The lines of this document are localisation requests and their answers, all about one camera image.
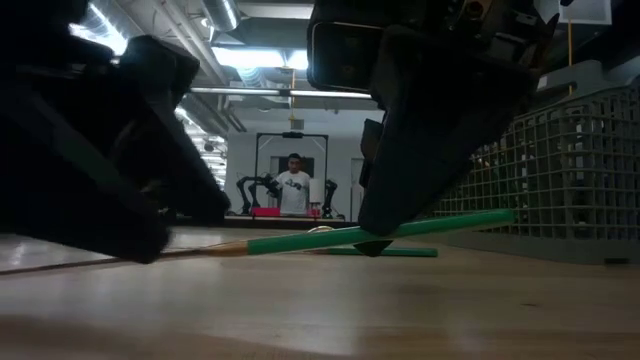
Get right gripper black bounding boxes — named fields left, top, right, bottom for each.
left=352, top=0, right=561, bottom=258

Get black aluminium table frame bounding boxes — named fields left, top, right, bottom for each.
left=164, top=214, right=361, bottom=231

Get person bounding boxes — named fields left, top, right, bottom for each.
left=273, top=152, right=312, bottom=217

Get gold knife green handle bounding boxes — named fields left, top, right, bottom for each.
left=164, top=208, right=516, bottom=261
left=304, top=246, right=440, bottom=259

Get grey mesh cutlery caddy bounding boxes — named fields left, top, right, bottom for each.
left=432, top=59, right=640, bottom=265

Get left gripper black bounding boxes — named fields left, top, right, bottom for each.
left=0, top=0, right=232, bottom=265

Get long ceiling light bar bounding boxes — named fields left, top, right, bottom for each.
left=189, top=85, right=374, bottom=100

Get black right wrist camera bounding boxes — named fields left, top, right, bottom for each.
left=306, top=0, right=386, bottom=96

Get black gantry frame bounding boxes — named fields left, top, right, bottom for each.
left=254, top=131, right=330, bottom=219

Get round silver ceiling duct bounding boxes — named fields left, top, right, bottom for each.
left=202, top=0, right=241, bottom=32

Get yellow hanging cord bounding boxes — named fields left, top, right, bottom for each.
left=566, top=19, right=575, bottom=96

